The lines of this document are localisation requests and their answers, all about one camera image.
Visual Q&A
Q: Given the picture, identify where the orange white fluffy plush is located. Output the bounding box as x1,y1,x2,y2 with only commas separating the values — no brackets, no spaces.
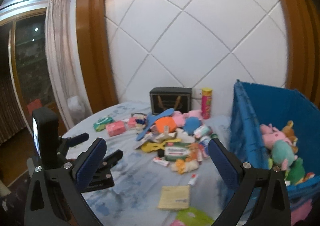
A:
171,158,200,174

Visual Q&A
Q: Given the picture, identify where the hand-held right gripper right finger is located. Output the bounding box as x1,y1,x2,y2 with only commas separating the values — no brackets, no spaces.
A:
208,138,292,226

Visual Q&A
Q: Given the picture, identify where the green pink wipes pack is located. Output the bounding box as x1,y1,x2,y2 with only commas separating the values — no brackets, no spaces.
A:
171,207,215,226

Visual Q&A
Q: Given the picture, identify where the white curtain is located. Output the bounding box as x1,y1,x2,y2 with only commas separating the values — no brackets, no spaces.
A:
45,0,87,131

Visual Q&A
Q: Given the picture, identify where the yellow paper booklet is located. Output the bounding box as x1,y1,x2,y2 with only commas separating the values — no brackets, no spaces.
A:
157,185,191,210

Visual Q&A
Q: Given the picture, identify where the yellow plastic tool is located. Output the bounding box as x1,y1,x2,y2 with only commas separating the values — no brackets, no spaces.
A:
141,138,181,153

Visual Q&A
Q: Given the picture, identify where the red white small box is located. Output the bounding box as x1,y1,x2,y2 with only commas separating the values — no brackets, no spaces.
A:
153,157,169,167

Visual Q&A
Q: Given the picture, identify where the green white medicine box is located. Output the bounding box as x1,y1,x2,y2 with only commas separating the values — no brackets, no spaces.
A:
164,142,192,162

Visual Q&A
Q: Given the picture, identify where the white plastic bag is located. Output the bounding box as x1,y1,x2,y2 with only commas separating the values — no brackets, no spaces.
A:
67,96,87,123

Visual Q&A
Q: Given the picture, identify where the pink pig plush blue dress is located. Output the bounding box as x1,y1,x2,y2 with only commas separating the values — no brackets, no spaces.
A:
182,110,203,136

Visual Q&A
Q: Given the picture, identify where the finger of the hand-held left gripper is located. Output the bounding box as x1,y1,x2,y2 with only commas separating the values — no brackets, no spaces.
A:
82,150,124,193
59,133,90,163

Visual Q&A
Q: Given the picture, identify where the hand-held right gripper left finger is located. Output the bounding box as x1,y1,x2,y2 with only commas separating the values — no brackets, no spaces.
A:
24,137,108,226

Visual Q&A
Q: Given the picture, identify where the brown patterned curtain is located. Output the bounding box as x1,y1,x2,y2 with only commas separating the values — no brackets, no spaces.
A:
0,79,25,144

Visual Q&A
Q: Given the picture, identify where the red yellow snack can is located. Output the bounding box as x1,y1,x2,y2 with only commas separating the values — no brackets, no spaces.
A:
201,88,213,119

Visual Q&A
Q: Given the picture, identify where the teal plush toy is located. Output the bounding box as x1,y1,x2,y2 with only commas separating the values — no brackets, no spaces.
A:
271,140,298,170

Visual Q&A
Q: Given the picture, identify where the pink pig plush orange dress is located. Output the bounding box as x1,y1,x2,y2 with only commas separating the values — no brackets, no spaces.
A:
154,111,187,134

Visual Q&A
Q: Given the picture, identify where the small pink pig plush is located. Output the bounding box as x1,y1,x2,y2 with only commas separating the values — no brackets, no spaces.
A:
260,123,288,150

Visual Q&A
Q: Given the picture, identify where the orange printed packet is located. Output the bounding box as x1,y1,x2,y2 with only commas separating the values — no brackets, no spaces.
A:
186,142,200,164

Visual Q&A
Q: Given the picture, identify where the white green tube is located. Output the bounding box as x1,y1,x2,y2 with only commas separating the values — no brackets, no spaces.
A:
194,125,213,139

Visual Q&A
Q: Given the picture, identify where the brown wooden frame post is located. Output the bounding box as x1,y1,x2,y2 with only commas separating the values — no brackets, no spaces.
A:
75,0,118,114
265,0,320,107

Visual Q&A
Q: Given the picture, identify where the small cartoon doll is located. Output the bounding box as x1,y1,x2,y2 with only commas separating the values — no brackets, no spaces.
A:
131,113,148,131

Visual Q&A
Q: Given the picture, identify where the blue plastic storage bin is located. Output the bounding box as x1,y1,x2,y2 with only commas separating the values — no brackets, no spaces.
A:
229,80,320,214

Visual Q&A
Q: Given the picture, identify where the green plush toy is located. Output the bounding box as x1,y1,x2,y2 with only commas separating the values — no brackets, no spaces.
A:
285,157,306,185

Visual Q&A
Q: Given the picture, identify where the blue shoehorn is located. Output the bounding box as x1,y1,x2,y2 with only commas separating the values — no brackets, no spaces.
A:
136,108,175,141

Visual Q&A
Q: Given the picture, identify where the white padded headboard panel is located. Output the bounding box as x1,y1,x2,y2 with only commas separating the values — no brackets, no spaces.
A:
104,0,288,116

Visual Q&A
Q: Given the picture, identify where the pink towel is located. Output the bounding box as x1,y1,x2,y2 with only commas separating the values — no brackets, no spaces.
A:
290,200,313,226

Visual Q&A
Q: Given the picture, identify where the black gift box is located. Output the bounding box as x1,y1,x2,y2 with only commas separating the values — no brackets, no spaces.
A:
149,87,192,115

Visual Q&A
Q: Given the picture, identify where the dark glass window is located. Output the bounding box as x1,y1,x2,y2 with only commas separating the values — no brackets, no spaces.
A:
10,15,58,116

